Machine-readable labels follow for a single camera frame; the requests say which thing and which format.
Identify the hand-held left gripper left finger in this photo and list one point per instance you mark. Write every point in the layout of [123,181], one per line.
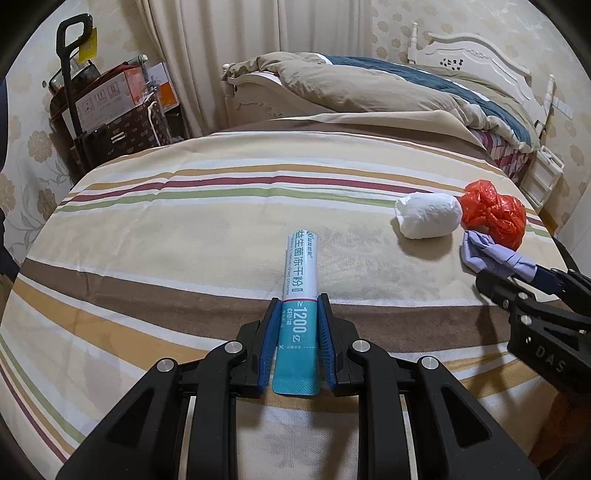
[270,346]

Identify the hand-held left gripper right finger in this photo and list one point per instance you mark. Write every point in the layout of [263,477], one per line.
[325,346]

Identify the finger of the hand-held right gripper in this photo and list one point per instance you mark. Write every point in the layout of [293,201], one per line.
[501,295]
[563,284]

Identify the lavender cloth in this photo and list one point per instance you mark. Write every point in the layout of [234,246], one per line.
[489,254]

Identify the white and teal packet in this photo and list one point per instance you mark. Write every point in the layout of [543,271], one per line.
[298,277]

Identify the red-orange crumpled plastic bag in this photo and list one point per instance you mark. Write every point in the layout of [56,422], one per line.
[489,207]

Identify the white crumpled plastic bag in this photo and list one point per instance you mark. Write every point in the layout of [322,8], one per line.
[429,214]

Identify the white plastic drawer unit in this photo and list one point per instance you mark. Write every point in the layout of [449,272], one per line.
[542,177]

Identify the plaid mattress sheet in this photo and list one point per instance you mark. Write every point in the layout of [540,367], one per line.
[508,154]

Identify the bed with beige duvet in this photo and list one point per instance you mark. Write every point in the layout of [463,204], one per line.
[480,55]

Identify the beige and teal duvet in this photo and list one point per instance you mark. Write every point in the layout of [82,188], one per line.
[369,87]

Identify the brown patterned storage bag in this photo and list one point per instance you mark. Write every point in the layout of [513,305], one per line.
[134,129]

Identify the orange and white carton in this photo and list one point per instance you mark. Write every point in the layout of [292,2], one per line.
[161,87]

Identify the white and orange cardboard box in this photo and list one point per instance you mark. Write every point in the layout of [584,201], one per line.
[106,99]

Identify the cream curtain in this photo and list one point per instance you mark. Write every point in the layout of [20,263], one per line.
[231,37]

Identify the black hand trolley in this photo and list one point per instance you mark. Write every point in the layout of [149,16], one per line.
[69,92]

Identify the yellow tag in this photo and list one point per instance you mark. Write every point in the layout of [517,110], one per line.
[87,44]

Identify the white wall switch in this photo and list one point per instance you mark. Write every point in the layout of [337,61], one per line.
[563,107]

